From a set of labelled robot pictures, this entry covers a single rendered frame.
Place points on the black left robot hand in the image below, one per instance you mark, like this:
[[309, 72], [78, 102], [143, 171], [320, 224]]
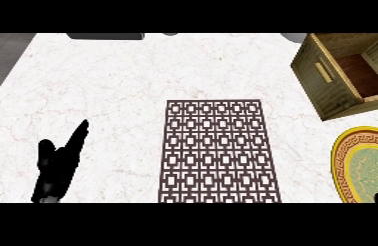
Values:
[[58, 166]]

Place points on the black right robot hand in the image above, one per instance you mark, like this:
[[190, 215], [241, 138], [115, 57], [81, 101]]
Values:
[[376, 197]]

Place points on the brown patterned placemat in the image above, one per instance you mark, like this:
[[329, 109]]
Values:
[[219, 151]]

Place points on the yellow ornate plate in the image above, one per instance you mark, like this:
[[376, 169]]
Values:
[[360, 165]]

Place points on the olive wooden open box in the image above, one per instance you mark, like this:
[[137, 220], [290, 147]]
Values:
[[330, 80]]

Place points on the dark grey flat appliance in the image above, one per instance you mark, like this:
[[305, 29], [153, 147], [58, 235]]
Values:
[[106, 36]]

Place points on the small grey round object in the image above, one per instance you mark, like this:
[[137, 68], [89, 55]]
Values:
[[171, 34]]

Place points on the pale grey round object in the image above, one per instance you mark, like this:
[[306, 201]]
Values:
[[295, 36]]

